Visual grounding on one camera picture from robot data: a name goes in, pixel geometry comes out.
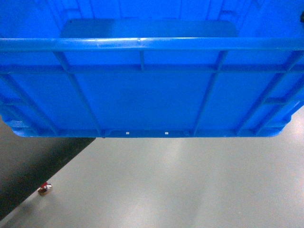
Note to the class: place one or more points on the large blue plastic crate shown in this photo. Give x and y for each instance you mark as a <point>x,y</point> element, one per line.
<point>151,68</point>

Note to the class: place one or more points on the red caster wheel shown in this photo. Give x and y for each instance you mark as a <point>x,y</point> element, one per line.
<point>45,189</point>

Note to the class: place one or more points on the black table mat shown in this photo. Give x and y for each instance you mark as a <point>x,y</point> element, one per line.
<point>28,162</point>

